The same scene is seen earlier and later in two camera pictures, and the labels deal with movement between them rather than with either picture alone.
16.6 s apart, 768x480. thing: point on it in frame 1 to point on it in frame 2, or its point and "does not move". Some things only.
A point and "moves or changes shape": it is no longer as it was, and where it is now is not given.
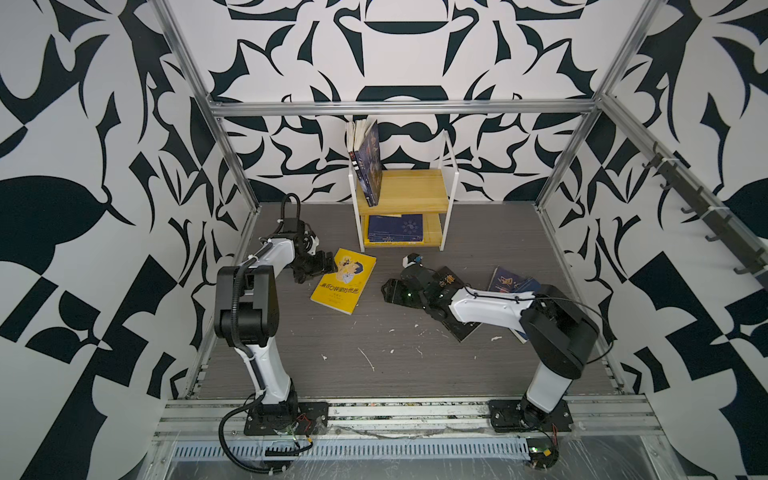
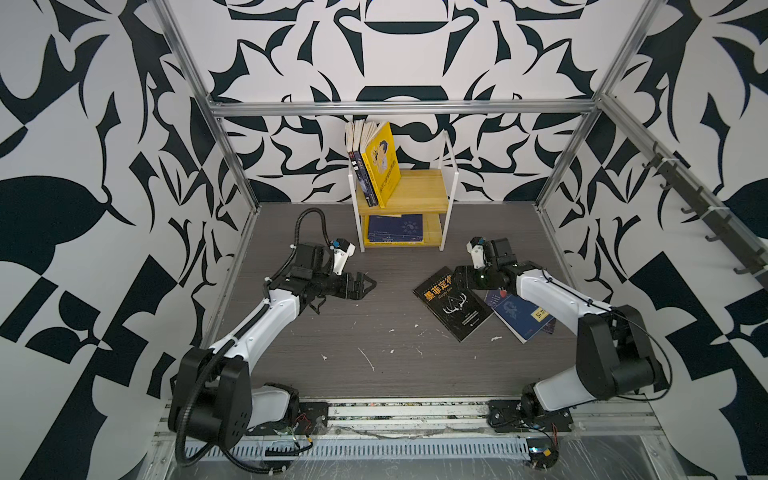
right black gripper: [395, 290] to [470, 282]
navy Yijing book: [392, 228] does not move
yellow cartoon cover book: [340, 290] moves or changes shape
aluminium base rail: [222, 421] does not move
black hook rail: [751, 257] does not move
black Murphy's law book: [445, 284] does not move
